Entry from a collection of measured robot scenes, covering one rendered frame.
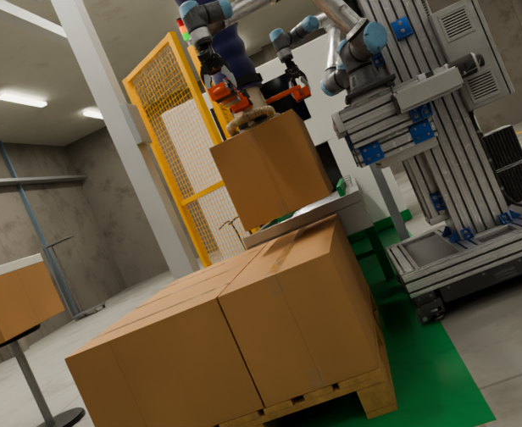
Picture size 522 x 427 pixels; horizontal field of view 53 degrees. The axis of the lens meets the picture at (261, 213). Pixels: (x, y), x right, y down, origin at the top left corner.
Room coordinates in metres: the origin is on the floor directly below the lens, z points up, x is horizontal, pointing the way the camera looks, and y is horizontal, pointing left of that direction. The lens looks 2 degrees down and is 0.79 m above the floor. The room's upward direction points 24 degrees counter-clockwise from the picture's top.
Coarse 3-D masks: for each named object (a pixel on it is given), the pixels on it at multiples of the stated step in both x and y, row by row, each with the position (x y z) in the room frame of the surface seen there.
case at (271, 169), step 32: (256, 128) 2.26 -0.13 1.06; (288, 128) 2.24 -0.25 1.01; (224, 160) 2.30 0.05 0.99; (256, 160) 2.27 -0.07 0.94; (288, 160) 2.25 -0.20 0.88; (320, 160) 2.76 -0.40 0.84; (256, 192) 2.28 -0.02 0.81; (288, 192) 2.26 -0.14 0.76; (320, 192) 2.23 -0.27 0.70; (256, 224) 2.29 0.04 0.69
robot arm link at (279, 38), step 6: (276, 30) 2.77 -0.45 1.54; (282, 30) 2.79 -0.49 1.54; (270, 36) 2.79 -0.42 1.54; (276, 36) 2.77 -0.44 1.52; (282, 36) 2.77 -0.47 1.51; (288, 36) 2.79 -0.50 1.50; (276, 42) 2.77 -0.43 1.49; (282, 42) 2.77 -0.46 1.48; (288, 42) 2.80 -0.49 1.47; (276, 48) 2.78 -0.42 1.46; (282, 48) 2.77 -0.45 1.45
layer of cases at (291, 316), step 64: (256, 256) 2.42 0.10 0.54; (320, 256) 1.64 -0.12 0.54; (128, 320) 2.10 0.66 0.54; (192, 320) 1.73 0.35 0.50; (256, 320) 1.70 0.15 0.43; (320, 320) 1.66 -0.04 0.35; (128, 384) 1.79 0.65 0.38; (192, 384) 1.75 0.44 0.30; (256, 384) 1.71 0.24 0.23; (320, 384) 1.68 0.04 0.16
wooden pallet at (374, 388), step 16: (368, 288) 2.69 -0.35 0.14; (384, 352) 2.08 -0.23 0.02; (384, 368) 1.76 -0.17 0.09; (336, 384) 1.72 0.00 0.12; (352, 384) 1.66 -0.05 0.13; (368, 384) 1.65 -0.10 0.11; (384, 384) 1.64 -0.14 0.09; (288, 400) 1.70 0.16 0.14; (304, 400) 1.70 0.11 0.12; (320, 400) 1.68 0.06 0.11; (368, 400) 1.65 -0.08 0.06; (384, 400) 1.64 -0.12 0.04; (256, 416) 1.72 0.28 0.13; (272, 416) 1.71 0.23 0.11; (368, 416) 1.65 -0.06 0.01
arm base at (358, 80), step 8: (368, 64) 2.30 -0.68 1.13; (352, 72) 2.32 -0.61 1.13; (360, 72) 2.30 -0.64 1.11; (368, 72) 2.29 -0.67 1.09; (376, 72) 2.31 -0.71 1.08; (352, 80) 2.33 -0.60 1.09; (360, 80) 2.29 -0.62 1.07; (368, 80) 2.28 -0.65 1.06; (376, 80) 2.28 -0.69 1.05; (352, 88) 2.33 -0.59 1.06; (360, 88) 2.29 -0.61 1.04
